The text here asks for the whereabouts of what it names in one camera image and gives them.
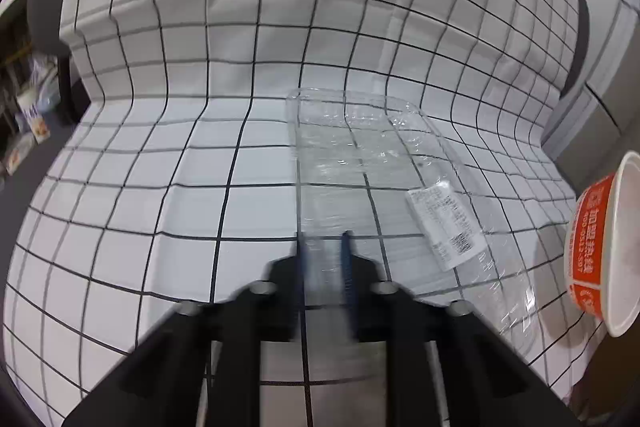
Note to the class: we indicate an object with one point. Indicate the orange and white paper bowl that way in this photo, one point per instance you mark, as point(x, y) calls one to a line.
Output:
point(590, 232)

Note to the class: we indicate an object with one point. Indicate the small printed box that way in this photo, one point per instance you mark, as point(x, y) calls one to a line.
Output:
point(41, 129)

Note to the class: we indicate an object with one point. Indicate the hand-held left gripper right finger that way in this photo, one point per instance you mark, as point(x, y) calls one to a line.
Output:
point(346, 262)

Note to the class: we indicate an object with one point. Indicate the white black checkered cloth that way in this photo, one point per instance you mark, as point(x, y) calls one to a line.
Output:
point(150, 157)

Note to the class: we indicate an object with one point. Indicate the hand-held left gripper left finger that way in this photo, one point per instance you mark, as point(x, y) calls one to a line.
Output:
point(300, 262)

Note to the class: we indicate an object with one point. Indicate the grey multi-door fridge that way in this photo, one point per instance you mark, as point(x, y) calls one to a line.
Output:
point(600, 122)

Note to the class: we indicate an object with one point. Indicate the clear plastic food container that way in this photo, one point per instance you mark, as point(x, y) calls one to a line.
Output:
point(350, 157)

